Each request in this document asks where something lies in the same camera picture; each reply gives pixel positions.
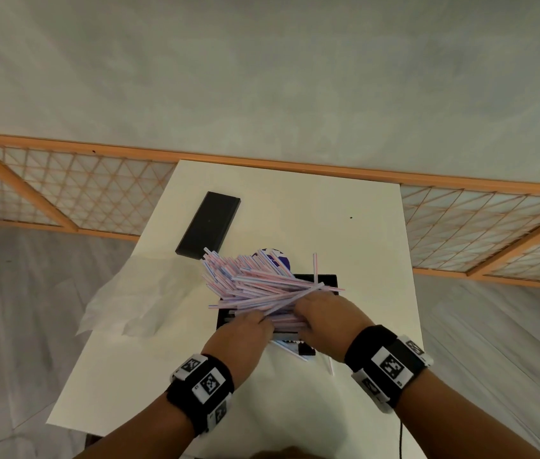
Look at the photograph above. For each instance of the person's right hand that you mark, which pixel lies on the person's right hand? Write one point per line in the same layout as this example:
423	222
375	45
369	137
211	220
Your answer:
334	325

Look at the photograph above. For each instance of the person's left hand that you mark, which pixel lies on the person's left hand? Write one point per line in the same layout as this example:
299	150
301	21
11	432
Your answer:
241	341

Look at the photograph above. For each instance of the person's left fingers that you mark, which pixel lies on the person's left fingers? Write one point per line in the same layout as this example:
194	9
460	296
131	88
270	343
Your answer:
261	321

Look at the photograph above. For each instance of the person's right fingers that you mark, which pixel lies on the person's right fingers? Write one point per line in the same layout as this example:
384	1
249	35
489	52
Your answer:
309	308

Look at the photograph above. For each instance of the bundle of striped drinking straws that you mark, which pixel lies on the bundle of striped drinking straws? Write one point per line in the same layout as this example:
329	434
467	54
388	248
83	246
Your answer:
251	286

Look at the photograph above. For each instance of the person's right forearm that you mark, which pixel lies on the person's right forearm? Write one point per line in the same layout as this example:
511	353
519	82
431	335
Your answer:
461	430

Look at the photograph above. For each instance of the person's left forearm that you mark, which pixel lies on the person's left forearm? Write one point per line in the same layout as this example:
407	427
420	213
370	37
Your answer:
145	434

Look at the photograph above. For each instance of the black open box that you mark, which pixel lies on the black open box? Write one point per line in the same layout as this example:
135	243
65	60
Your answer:
326	280

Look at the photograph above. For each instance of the blue and white round packet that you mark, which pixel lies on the blue and white round packet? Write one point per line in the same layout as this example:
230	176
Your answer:
282	260

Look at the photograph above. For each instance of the single white straw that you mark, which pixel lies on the single white straw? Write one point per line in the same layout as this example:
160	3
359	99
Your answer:
332	367

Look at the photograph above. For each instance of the black left wristband with markers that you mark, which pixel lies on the black left wristband with markers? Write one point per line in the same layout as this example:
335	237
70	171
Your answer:
201	387

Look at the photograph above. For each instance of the black wristband with markers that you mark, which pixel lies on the black wristband with markers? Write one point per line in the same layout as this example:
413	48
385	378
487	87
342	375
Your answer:
387	365
201	387

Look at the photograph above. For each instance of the black right wristband with markers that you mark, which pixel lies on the black right wristband with markers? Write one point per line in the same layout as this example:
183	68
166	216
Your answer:
387	365

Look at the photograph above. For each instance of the black rectangular box lid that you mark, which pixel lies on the black rectangular box lid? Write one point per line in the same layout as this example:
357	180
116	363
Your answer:
209	224

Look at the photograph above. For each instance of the clear plastic bag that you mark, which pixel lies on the clear plastic bag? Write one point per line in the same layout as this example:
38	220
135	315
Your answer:
141	296

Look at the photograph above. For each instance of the wooden lattice screen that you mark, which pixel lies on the wooden lattice screen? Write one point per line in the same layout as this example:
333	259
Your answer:
480	229

